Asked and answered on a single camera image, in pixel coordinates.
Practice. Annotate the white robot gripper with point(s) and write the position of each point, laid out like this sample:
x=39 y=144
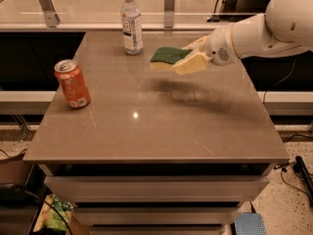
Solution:
x=217 y=48

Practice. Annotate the green and yellow sponge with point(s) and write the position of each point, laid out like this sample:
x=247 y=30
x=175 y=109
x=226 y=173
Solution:
x=165 y=57

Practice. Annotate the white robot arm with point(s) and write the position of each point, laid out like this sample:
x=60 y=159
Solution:
x=285 y=29

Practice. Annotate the clear blue plastic water bottle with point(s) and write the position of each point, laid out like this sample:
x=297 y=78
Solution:
x=131 y=20

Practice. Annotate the grey drawer cabinet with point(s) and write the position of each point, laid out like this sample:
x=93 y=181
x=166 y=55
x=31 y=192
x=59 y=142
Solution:
x=155 y=152

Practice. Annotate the orange soda can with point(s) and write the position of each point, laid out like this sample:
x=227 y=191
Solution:
x=72 y=82

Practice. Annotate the blue perforated pad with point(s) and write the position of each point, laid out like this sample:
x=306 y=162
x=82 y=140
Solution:
x=249 y=224

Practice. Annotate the green snack bag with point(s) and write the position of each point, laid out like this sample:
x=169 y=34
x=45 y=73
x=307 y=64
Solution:
x=54 y=217

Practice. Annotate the middle metal railing bracket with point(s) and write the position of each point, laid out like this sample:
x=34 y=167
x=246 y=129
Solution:
x=169 y=8

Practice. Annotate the metal railing bracket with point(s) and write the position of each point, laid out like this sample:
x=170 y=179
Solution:
x=50 y=15
x=169 y=8

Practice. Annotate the left metal railing bracket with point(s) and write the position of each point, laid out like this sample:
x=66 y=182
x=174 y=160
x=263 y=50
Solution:
x=50 y=15

